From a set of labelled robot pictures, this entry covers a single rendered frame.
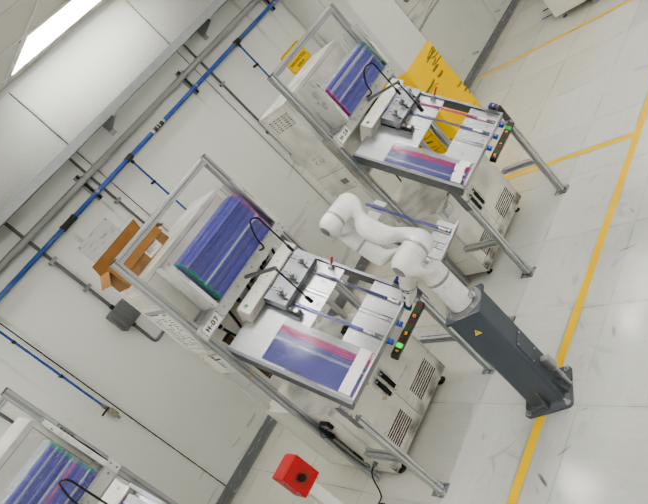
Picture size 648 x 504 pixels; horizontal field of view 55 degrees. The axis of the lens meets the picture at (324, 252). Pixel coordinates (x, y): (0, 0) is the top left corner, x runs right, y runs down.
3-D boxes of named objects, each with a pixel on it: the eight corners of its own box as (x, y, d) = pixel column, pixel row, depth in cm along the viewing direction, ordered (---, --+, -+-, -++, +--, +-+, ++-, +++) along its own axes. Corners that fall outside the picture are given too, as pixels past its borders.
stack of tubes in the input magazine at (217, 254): (272, 226, 337) (236, 191, 328) (220, 299, 312) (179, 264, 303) (261, 230, 347) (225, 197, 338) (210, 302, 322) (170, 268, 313)
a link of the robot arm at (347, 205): (419, 273, 274) (437, 245, 280) (419, 260, 264) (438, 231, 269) (325, 223, 293) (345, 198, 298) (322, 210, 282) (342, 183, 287)
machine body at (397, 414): (452, 372, 374) (385, 307, 353) (405, 479, 340) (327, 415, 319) (382, 374, 426) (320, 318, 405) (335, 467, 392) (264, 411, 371)
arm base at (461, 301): (482, 282, 286) (458, 255, 280) (479, 311, 273) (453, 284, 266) (449, 297, 298) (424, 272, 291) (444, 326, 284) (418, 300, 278)
